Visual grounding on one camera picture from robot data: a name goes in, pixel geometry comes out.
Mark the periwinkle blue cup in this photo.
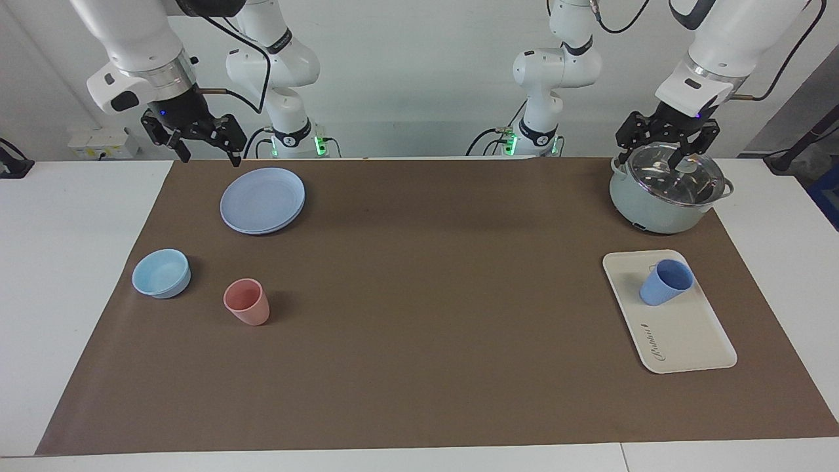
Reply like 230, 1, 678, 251
639, 259, 694, 307

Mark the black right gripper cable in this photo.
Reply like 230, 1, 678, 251
197, 16, 271, 115

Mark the black base cable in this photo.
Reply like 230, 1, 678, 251
467, 98, 528, 157

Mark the light blue bowl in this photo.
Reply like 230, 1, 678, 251
132, 248, 192, 300

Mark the black stand base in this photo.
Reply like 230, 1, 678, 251
764, 108, 839, 174

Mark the black table clamp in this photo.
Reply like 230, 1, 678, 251
0, 138, 35, 179

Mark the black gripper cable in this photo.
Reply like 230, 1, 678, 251
731, 0, 823, 102
197, 16, 271, 115

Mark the blue box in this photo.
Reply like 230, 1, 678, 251
808, 164, 839, 230

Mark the periwinkle blue plate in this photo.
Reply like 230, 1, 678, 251
220, 167, 306, 235

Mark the glass pot lid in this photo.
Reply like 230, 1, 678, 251
629, 144, 726, 207

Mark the white power strip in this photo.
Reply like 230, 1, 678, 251
68, 128, 140, 160

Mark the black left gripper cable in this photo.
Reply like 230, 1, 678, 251
731, 0, 823, 102

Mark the brown table mat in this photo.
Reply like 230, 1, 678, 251
36, 157, 839, 456

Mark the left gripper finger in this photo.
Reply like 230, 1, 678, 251
615, 111, 656, 166
670, 121, 719, 165

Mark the pale green cooking pot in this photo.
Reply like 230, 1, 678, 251
609, 156, 735, 235

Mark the pink cup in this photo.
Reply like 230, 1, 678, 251
223, 279, 271, 326

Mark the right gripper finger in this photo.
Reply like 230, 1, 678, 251
141, 111, 192, 164
200, 115, 248, 168

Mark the cream rabbit print tray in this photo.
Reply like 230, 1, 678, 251
602, 249, 738, 374

